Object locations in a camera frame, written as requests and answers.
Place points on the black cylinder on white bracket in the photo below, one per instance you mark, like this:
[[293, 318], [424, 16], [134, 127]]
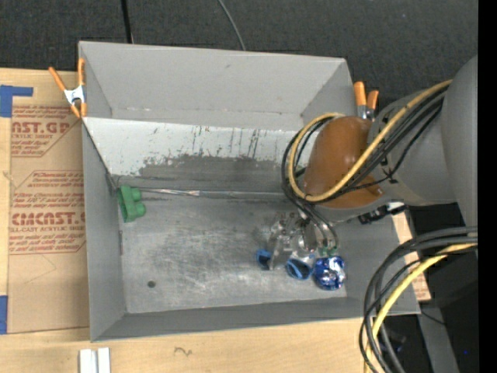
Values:
[[374, 215]]

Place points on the blue sunglasses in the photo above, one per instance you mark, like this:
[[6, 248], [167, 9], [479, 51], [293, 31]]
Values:
[[299, 273]]

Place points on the green toy brick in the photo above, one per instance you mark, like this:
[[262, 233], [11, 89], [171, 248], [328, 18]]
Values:
[[131, 204]]

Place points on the blue and white crumpled packet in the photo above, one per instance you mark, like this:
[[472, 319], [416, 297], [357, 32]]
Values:
[[329, 272]]

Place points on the grey metal bin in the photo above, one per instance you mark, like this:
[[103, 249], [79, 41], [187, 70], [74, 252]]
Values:
[[202, 247]]

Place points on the brown cardboard board red print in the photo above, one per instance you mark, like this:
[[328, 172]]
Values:
[[42, 208]]

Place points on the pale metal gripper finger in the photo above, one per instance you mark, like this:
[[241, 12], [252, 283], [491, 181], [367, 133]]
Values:
[[278, 255], [303, 253]]

